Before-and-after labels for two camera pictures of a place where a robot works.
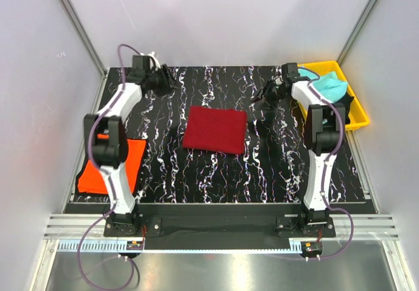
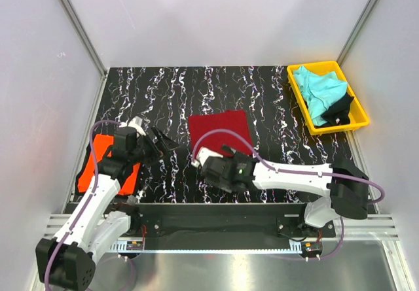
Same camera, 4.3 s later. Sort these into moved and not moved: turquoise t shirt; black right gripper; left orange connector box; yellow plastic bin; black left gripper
Moved: black right gripper; black left gripper
Not moved: turquoise t shirt; yellow plastic bin; left orange connector box
